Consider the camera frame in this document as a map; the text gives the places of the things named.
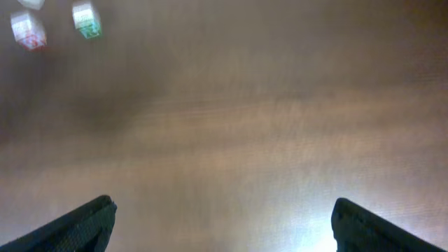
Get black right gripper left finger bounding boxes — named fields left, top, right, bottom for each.
left=1, top=195, right=117, bottom=252

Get wooden block red front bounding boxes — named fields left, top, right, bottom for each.
left=10, top=10, right=47, bottom=51

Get wooden block green front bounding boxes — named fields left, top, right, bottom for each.
left=72, top=1, right=102, bottom=39

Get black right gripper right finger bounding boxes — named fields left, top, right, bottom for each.
left=331, top=197, right=446, bottom=252

